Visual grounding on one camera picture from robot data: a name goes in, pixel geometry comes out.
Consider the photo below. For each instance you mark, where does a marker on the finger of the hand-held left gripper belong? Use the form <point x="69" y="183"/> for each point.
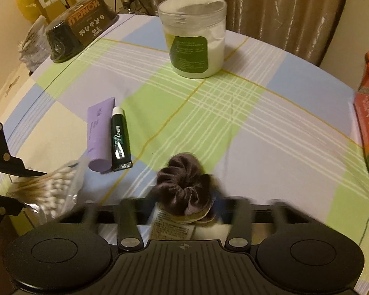
<point x="0" y="207"/>
<point x="0" y="156"/>

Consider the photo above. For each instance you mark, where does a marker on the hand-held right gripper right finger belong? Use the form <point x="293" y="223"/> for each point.
<point x="239" y="216"/>

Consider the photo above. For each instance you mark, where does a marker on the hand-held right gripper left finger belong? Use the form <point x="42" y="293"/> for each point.
<point x="128" y="218"/>

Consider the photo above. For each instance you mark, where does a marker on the white printed packet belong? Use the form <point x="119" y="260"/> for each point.
<point x="172" y="227"/>

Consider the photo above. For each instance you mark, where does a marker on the clear bag of cotton swabs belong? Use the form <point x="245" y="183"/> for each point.
<point x="52" y="190"/>

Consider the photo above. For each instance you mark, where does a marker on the dark brown velvet scrunchie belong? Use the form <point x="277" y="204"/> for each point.
<point x="178" y="184"/>

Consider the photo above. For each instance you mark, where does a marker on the plaid tablecloth covered desktop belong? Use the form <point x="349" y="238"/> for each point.
<point x="233" y="123"/>

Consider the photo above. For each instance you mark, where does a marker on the dark green lip gel tube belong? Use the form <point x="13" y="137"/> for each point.
<point x="119" y="141"/>

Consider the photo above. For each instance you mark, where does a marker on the purple cream tube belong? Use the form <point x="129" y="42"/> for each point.
<point x="98" y="135"/>

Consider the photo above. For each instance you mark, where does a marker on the clear crumpled plastic bag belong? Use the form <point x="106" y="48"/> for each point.
<point x="33" y="43"/>

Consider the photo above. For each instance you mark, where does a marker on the black plastic bowl container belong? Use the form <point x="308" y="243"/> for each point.
<point x="77" y="27"/>

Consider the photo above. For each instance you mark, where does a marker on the clear jar of cotton pads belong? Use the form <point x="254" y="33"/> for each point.
<point x="192" y="37"/>

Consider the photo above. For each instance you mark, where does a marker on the beige curtain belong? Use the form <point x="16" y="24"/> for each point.
<point x="279" y="9"/>

